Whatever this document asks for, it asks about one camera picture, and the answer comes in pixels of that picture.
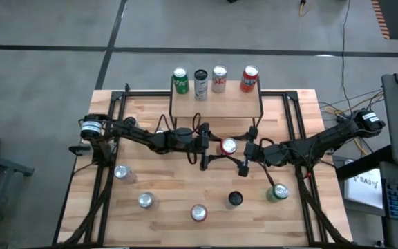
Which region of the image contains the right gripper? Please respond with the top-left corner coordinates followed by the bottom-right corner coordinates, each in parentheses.
top-left (226, 127), bottom-right (285, 178)

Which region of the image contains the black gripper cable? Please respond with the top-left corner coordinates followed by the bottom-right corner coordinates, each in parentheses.
top-left (157, 112), bottom-right (202, 166)
top-left (258, 137), bottom-right (276, 187)

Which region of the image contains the grey side table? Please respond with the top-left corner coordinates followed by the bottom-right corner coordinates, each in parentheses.
top-left (0, 148), bottom-right (36, 249)

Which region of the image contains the white paper sign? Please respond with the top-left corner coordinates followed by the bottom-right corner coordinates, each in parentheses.
top-left (343, 167), bottom-right (384, 210)

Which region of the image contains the green soda can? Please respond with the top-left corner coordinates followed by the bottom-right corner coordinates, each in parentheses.
top-left (265, 183), bottom-right (290, 203)

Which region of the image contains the black floor cable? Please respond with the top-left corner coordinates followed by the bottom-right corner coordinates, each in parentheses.
top-left (340, 0), bottom-right (354, 109)

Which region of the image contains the silver Diet Coke can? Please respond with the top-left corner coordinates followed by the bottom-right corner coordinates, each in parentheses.
top-left (211, 65), bottom-right (229, 94)
top-left (113, 164), bottom-right (139, 185)
top-left (138, 192), bottom-right (159, 210)

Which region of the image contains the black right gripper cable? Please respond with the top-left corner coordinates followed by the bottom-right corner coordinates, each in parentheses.
top-left (258, 137), bottom-right (276, 187)

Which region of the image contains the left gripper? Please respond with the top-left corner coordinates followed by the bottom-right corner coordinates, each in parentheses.
top-left (171, 122), bottom-right (233, 171)

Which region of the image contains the red Fanta can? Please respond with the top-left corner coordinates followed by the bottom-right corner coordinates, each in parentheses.
top-left (240, 64), bottom-right (260, 93)
top-left (190, 203), bottom-right (209, 223)
top-left (219, 137), bottom-right (238, 156)

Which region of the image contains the yellow cable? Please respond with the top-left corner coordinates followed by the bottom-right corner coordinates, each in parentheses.
top-left (323, 103), bottom-right (371, 156)

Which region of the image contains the black aluminium table frame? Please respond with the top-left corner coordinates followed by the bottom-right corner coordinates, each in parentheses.
top-left (52, 82), bottom-right (354, 249)

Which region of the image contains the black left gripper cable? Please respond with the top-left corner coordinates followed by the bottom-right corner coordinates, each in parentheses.
top-left (157, 112), bottom-right (202, 166)

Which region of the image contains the white Celsius Arctic Vibe can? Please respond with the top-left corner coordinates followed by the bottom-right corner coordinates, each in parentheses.
top-left (193, 68), bottom-right (209, 102)
top-left (225, 190), bottom-right (245, 210)

